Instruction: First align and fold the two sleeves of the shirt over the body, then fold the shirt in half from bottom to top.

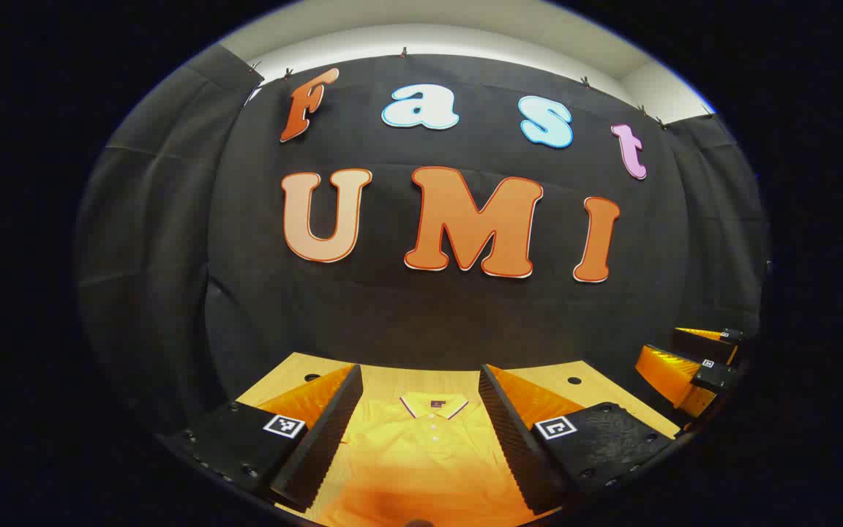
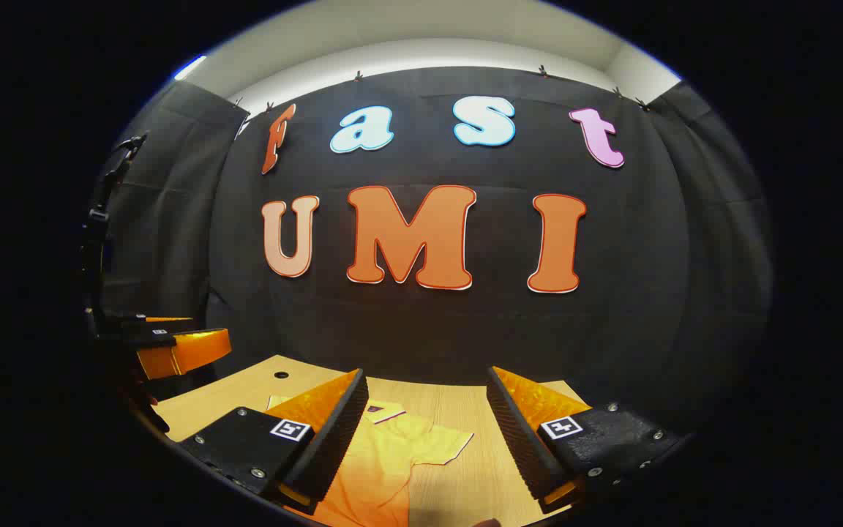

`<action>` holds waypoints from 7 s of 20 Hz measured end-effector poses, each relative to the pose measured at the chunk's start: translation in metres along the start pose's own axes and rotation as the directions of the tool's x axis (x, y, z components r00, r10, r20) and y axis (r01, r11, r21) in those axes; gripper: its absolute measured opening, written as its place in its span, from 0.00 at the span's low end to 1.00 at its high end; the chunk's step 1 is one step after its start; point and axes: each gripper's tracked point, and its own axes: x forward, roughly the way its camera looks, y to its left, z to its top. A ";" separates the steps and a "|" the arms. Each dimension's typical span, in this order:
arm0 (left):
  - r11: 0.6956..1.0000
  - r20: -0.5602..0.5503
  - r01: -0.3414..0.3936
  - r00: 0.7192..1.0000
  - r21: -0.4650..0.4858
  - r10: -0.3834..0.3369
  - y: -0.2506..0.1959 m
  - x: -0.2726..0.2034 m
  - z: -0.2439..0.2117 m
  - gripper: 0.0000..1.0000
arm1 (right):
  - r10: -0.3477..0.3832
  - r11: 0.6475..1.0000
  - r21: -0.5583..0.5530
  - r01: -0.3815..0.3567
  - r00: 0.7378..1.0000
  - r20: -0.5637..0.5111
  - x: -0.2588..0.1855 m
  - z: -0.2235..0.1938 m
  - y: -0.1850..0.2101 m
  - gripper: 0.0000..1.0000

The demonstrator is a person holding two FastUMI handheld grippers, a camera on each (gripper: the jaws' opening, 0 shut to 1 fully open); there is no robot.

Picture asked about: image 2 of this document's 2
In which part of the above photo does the orange T-shirt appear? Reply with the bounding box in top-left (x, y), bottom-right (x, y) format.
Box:
top-left (268, 395), bottom-right (475, 527)

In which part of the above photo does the ceiling light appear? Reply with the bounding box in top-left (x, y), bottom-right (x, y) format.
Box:
top-left (173, 55), bottom-right (208, 81)

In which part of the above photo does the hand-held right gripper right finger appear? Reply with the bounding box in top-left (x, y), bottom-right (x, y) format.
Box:
top-left (486, 366), bottom-right (693, 513)

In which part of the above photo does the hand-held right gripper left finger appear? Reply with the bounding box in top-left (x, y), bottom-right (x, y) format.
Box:
top-left (179, 368), bottom-right (369, 515)

